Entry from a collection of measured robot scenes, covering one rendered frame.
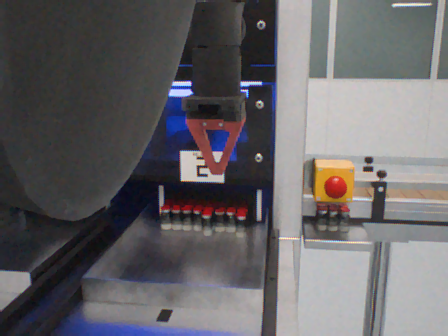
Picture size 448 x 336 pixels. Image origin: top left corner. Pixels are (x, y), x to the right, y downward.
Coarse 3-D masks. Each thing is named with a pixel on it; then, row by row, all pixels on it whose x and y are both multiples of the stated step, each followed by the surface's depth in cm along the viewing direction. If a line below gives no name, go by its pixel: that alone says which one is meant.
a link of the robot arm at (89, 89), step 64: (0, 0) 3; (64, 0) 4; (128, 0) 6; (192, 0) 10; (0, 64) 3; (64, 64) 4; (128, 64) 6; (0, 128) 4; (64, 128) 5; (128, 128) 7; (0, 192) 5; (64, 192) 5
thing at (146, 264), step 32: (160, 224) 88; (256, 224) 88; (128, 256) 74; (160, 256) 74; (192, 256) 74; (224, 256) 74; (256, 256) 74; (96, 288) 59; (128, 288) 59; (160, 288) 58; (192, 288) 57; (224, 288) 57; (256, 288) 57
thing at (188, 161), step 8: (184, 152) 80; (192, 152) 80; (200, 152) 80; (216, 152) 79; (184, 160) 81; (192, 160) 80; (200, 160) 80; (216, 160) 80; (184, 168) 81; (192, 168) 81; (200, 168) 81; (184, 176) 81; (192, 176) 81; (208, 176) 81; (216, 176) 81
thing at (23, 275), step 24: (0, 216) 92; (24, 216) 93; (96, 216) 84; (0, 240) 80; (24, 240) 80; (48, 240) 80; (72, 240) 73; (0, 264) 70; (24, 264) 70; (48, 264) 66; (0, 288) 62; (24, 288) 62
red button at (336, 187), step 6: (330, 180) 75; (336, 180) 74; (342, 180) 74; (324, 186) 76; (330, 186) 75; (336, 186) 74; (342, 186) 74; (330, 192) 75; (336, 192) 75; (342, 192) 74; (336, 198) 75
